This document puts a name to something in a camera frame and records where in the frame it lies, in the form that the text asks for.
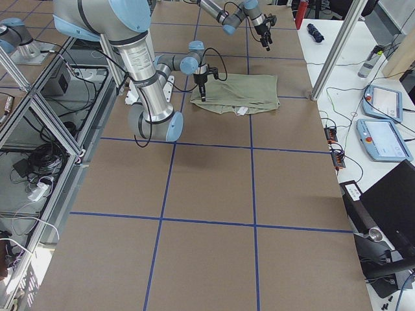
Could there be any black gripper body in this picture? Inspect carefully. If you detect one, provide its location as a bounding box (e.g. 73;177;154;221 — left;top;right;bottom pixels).
193;63;219;86
252;14;277;42

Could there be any olive green long-sleeve shirt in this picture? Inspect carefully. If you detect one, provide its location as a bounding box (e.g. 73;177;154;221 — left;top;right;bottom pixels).
190;74;280;115

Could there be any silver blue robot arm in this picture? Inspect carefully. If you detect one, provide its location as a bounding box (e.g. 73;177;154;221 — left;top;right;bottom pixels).
53;1;219;142
190;0;277;51

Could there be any white red shirt hang tag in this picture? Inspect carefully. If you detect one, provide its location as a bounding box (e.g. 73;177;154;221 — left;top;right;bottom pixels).
235;107;249;116

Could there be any dark folded umbrella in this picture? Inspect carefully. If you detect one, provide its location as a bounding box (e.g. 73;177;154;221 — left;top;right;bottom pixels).
307;23;324;43

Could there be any orange black electronics module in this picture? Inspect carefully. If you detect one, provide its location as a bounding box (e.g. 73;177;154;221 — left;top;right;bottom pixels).
324;127;338;144

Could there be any far teach pendant tablet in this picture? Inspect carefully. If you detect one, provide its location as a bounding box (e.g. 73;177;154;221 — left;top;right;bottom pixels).
362;85;403;122

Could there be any teach pendant tablet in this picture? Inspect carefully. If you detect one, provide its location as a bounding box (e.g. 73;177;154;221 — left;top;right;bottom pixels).
356;119;414;163
362;85;403;122

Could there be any near teach pendant tablet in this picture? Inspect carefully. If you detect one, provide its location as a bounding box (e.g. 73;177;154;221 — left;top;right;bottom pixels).
356;119;414;163

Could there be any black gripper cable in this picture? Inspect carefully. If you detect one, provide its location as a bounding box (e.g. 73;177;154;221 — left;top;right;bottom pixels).
171;47;228;93

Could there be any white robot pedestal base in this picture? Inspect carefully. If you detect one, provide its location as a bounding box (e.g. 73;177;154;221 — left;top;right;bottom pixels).
125;54;175;106

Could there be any aluminium frame post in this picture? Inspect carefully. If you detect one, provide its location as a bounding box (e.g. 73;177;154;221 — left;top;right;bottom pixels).
310;0;367;101

